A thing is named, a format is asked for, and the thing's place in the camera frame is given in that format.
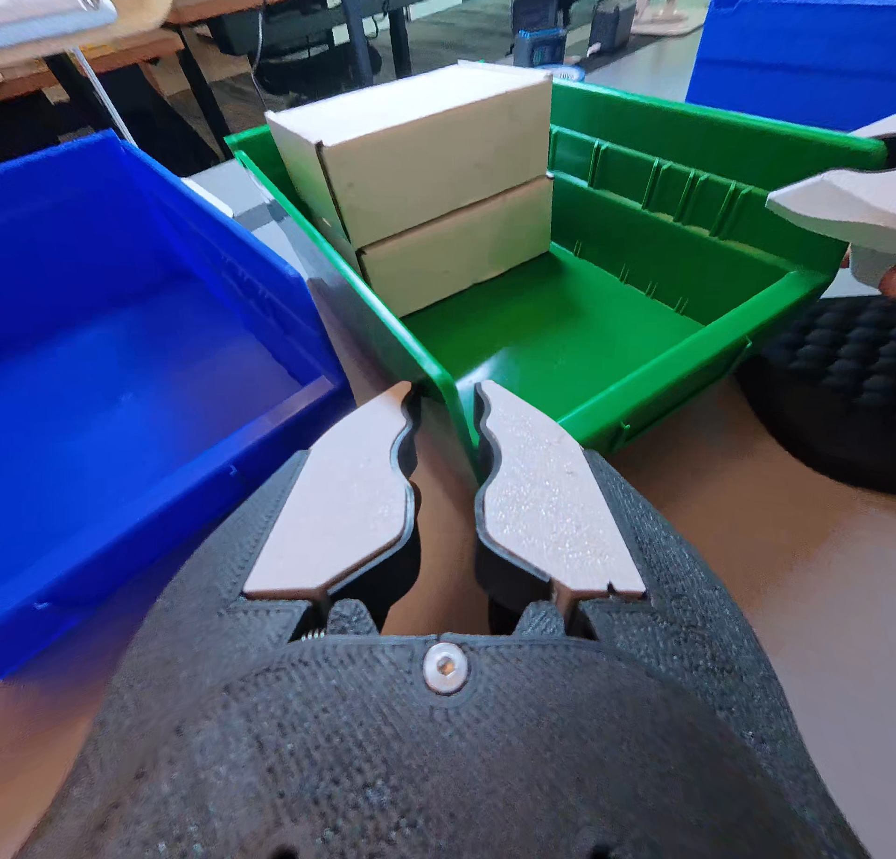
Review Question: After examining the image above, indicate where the black blue device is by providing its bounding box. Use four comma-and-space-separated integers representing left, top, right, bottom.
513, 28, 568, 67

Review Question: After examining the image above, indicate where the wooden board stand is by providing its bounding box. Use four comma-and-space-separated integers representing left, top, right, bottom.
0, 0, 176, 69

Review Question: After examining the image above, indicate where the white cardboard box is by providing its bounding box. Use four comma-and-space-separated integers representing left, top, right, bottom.
265, 61, 555, 251
356, 175, 556, 319

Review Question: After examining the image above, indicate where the white thin rod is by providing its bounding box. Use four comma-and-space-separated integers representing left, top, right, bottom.
72, 46, 135, 145

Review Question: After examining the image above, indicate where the green plastic bin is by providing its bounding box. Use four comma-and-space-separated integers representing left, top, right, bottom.
224, 78, 889, 483

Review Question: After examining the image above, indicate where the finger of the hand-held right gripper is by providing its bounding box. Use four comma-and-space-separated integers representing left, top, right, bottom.
765, 168, 896, 292
846, 113, 896, 172

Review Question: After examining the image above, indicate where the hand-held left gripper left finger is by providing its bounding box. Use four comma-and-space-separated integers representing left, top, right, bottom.
242, 381, 423, 629

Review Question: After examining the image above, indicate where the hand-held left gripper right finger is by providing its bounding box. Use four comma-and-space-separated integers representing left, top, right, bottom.
473, 380, 648, 607

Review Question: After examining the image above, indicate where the clear plastic pouch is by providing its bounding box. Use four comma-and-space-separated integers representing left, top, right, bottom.
0, 0, 119, 49

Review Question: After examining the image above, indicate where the white stand base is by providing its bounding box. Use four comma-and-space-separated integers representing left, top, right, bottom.
181, 175, 237, 221

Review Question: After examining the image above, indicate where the blue plastic bin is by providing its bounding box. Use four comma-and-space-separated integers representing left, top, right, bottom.
0, 128, 356, 679
685, 0, 896, 133

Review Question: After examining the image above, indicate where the dark grey case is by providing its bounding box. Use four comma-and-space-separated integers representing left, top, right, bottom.
587, 0, 639, 54

